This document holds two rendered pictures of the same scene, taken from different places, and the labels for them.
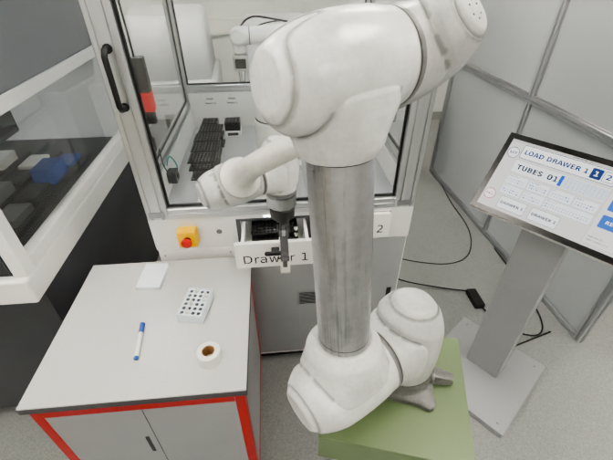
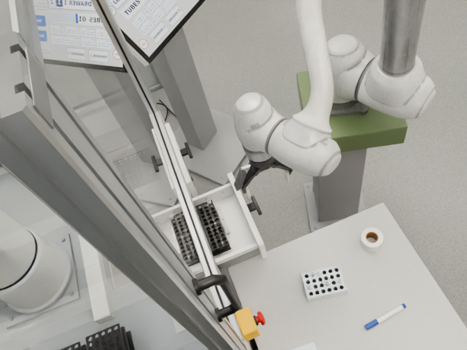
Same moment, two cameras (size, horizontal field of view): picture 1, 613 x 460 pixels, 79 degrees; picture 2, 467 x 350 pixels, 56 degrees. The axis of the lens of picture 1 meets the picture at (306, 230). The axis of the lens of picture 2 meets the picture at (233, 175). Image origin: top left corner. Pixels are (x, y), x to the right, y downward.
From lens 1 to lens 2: 1.37 m
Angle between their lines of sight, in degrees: 60
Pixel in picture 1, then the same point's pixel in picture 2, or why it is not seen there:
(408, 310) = (354, 43)
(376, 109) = not seen: outside the picture
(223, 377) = (381, 223)
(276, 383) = not seen: hidden behind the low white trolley
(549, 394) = (219, 103)
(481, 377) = (219, 140)
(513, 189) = (145, 25)
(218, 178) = (326, 135)
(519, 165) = (125, 12)
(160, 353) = (387, 289)
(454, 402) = not seen: hidden behind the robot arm
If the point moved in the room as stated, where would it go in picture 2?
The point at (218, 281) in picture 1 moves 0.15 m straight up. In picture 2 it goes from (279, 283) to (274, 267)
